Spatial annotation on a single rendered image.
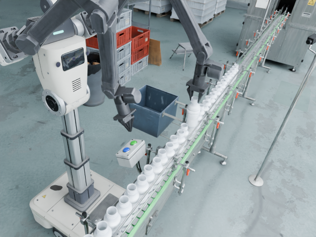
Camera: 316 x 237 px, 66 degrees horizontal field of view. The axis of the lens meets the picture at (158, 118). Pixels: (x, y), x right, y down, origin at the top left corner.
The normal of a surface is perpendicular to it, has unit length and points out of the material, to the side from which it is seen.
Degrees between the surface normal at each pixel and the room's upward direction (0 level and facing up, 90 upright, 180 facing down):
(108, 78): 105
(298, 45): 90
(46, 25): 111
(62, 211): 0
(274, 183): 0
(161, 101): 90
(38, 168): 0
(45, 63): 90
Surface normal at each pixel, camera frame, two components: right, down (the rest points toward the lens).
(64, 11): -0.25, 0.85
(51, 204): 0.09, -0.81
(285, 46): -0.50, 0.47
